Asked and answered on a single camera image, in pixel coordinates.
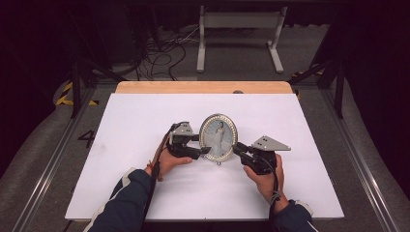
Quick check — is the tangle of floor cables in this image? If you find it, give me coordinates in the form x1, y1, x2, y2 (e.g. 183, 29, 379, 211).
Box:
134, 27, 207, 81

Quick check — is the oval silver photo frame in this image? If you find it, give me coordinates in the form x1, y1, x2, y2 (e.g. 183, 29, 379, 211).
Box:
198, 113, 239, 166

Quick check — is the red bracelet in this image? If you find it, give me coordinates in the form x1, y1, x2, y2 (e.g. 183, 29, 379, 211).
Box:
145, 159, 164, 182

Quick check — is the person's left hand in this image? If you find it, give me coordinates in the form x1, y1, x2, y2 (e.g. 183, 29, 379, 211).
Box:
144, 148, 194, 182

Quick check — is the white board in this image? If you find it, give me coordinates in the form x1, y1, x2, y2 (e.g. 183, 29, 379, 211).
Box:
65, 93, 345, 222

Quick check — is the right hand-held gripper cable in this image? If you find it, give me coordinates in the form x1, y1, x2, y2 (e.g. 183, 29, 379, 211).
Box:
268, 159, 282, 228

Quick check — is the white metal stand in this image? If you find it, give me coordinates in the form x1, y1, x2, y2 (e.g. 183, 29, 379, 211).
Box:
196, 4, 288, 74

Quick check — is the aluminium floor rail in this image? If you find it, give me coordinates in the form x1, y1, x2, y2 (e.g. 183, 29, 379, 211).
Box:
320, 88, 402, 232
11, 86, 98, 232

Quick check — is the person's right hand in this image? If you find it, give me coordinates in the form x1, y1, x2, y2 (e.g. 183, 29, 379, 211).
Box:
243, 154, 290, 214

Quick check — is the left hand-held gripper cable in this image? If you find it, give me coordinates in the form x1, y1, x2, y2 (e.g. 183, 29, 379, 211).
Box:
141, 121, 190, 228

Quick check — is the yellow black floor tape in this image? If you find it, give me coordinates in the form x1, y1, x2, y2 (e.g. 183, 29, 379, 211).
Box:
291, 66, 325, 79
55, 81, 100, 106

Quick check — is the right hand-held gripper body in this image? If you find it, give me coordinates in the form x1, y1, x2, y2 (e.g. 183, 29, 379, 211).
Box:
243, 134, 292, 176

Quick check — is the black metal stand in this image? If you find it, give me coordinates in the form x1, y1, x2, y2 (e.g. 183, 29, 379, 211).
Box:
288, 57, 346, 120
69, 6, 129, 120

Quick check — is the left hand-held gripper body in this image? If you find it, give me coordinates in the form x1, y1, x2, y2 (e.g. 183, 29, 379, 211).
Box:
167, 121, 201, 160

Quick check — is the hand-held gripper cable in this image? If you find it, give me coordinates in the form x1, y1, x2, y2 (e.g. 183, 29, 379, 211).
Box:
268, 159, 282, 228
141, 121, 190, 228

